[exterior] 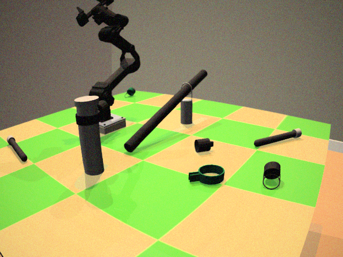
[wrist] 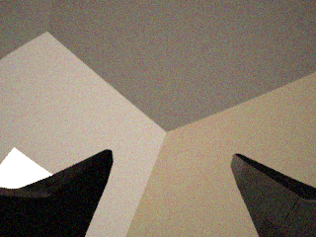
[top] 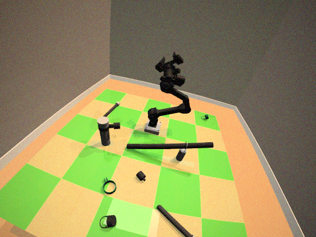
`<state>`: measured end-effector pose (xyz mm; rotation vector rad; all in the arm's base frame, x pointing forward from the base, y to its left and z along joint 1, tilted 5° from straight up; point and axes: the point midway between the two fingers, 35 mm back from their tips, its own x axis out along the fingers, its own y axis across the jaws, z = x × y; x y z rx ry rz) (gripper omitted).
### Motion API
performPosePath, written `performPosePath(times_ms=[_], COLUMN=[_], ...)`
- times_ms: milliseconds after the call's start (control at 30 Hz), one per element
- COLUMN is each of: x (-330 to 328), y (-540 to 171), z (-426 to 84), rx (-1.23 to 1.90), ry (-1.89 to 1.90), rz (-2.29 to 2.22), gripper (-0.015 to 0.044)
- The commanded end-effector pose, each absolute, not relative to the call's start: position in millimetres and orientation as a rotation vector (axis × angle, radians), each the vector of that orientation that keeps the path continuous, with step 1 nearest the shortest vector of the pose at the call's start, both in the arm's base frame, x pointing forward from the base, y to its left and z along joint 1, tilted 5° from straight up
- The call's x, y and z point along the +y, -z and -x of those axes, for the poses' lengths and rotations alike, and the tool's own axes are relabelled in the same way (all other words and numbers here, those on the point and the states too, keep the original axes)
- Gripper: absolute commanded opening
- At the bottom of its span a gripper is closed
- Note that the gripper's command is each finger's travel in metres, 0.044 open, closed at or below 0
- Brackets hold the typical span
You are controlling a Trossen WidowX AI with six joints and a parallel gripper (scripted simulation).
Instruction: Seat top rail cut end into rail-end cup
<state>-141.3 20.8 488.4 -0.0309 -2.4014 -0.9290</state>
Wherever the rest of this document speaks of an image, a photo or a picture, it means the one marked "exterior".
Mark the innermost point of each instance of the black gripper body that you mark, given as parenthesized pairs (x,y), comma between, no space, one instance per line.
(97,12)

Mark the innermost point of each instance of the black ring with tab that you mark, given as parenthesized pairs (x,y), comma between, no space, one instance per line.
(209,180)

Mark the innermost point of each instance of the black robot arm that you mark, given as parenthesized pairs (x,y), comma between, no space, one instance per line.
(111,34)

